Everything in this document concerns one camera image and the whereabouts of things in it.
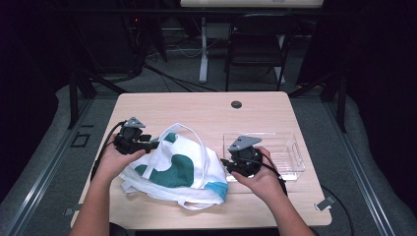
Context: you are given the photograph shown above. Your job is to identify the hand-held gripper cable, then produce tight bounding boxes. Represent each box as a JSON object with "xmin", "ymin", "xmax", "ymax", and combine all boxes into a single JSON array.
[
  {"xmin": 240, "ymin": 151, "xmax": 289, "ymax": 198},
  {"xmin": 89, "ymin": 120, "xmax": 127, "ymax": 181}
]

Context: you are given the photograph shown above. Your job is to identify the left hand-held gripper cable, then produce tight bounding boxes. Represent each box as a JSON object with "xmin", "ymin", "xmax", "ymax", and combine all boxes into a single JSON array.
[{"xmin": 89, "ymin": 120, "xmax": 127, "ymax": 181}]

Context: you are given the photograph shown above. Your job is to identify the white and green tote bag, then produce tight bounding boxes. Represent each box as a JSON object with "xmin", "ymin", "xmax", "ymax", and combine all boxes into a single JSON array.
[{"xmin": 118, "ymin": 122, "xmax": 229, "ymax": 211}]

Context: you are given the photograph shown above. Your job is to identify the person's left hand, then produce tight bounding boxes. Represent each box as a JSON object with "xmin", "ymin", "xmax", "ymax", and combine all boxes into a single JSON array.
[{"xmin": 96, "ymin": 135, "xmax": 147, "ymax": 183}]

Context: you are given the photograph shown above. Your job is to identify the person's right hand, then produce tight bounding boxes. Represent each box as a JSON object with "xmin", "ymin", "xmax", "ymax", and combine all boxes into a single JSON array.
[{"xmin": 231, "ymin": 147, "xmax": 286, "ymax": 201}]

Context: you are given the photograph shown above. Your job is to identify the clear plastic tray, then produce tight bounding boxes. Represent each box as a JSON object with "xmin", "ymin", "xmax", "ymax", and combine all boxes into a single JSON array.
[{"xmin": 222, "ymin": 131, "xmax": 307, "ymax": 183}]

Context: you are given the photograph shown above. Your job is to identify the right hand-held gripper cable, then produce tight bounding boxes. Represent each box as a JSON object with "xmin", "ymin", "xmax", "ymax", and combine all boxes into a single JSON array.
[{"xmin": 240, "ymin": 151, "xmax": 289, "ymax": 198}]

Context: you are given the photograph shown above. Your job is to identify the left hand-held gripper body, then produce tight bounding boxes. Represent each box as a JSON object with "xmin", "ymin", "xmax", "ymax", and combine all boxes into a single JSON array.
[{"xmin": 112, "ymin": 116, "xmax": 147, "ymax": 155}]

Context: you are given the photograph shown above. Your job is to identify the thick black floor cable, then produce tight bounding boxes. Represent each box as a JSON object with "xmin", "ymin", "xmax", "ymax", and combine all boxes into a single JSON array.
[{"xmin": 144, "ymin": 63, "xmax": 217, "ymax": 92}]

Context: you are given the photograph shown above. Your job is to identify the white desk with legs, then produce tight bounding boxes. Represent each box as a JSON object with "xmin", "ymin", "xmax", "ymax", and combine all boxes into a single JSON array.
[{"xmin": 180, "ymin": 0, "xmax": 325, "ymax": 85}]

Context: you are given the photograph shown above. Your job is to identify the aluminium floor rail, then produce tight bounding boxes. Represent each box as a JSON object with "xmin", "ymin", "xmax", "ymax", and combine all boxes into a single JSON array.
[
  {"xmin": 0, "ymin": 97, "xmax": 96, "ymax": 236},
  {"xmin": 323, "ymin": 97, "xmax": 399, "ymax": 236}
]

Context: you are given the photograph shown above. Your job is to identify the grey tape piece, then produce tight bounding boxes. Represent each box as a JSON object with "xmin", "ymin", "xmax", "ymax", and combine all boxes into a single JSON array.
[
  {"xmin": 63, "ymin": 203, "xmax": 89, "ymax": 216},
  {"xmin": 314, "ymin": 196, "xmax": 335, "ymax": 211}
]

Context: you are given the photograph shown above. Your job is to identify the dark equipment rack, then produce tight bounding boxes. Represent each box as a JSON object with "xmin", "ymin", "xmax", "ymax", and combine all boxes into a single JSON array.
[{"xmin": 75, "ymin": 13, "xmax": 146, "ymax": 75}]

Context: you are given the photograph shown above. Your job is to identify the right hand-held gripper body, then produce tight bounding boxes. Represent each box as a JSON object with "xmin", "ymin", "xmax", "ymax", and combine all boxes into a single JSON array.
[{"xmin": 227, "ymin": 136, "xmax": 264, "ymax": 178}]

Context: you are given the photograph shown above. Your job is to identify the black metal stand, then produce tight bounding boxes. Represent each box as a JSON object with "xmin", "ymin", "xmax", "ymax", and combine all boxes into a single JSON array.
[
  {"xmin": 67, "ymin": 70, "xmax": 129, "ymax": 131},
  {"xmin": 288, "ymin": 70, "xmax": 348, "ymax": 134}
]

